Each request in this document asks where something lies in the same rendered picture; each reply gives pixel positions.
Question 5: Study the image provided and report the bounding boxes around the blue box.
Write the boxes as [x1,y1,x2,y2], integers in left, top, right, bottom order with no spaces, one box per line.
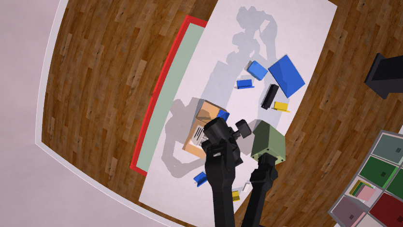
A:
[246,60,268,81]

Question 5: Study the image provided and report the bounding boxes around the blue flat rectangular slab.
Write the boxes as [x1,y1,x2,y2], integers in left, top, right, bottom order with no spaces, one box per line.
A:
[268,55,305,98]

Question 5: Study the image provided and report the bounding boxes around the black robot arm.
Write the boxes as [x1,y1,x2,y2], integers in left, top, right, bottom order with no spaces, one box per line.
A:
[203,117,278,227]

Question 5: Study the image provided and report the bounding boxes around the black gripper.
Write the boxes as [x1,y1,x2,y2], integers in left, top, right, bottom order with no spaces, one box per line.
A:
[201,119,252,153]

